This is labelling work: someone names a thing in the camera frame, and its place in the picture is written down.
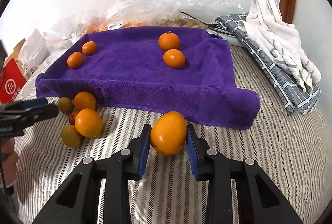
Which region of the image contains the large glossy orange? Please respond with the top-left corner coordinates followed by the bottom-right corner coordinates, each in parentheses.
top-left (150, 111), bottom-right (187, 155)

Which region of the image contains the orange mandarin with stem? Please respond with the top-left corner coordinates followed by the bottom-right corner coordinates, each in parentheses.
top-left (158, 31), bottom-right (180, 51)

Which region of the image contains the clear bag of brown fruits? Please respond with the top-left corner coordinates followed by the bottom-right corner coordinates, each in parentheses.
top-left (151, 0), bottom-right (250, 28)

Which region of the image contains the red paper bag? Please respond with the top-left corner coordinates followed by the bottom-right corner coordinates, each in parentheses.
top-left (0, 58), bottom-right (26, 104)

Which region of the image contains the small red fruit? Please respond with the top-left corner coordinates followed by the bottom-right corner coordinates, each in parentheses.
top-left (69, 110), bottom-right (78, 125)

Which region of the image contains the white plastic bag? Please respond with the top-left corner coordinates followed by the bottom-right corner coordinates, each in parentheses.
top-left (17, 29), bottom-right (50, 73)

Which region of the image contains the striped bed cover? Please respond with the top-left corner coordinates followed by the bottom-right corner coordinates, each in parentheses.
top-left (13, 48), bottom-right (331, 223)

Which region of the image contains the small oval orange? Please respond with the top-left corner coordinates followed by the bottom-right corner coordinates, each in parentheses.
top-left (67, 51), bottom-right (84, 69)
top-left (81, 41), bottom-right (97, 56)

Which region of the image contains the purple fleece towel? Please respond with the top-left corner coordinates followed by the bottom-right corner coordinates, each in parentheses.
top-left (35, 27), bottom-right (261, 130)

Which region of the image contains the grey checked cloth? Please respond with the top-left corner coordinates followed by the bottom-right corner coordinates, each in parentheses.
top-left (216, 14), bottom-right (321, 114)

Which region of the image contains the clear bag of oranges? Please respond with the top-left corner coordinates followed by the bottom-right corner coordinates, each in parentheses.
top-left (80, 0), bottom-right (179, 33)

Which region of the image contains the small orange mandarin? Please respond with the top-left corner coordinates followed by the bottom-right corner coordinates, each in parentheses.
top-left (163, 49), bottom-right (185, 69)

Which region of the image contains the white striped towel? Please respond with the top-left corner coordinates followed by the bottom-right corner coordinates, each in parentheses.
top-left (238, 0), bottom-right (321, 95)

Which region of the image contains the black cable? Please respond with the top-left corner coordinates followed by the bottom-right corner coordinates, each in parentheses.
top-left (179, 11), bottom-right (235, 38)

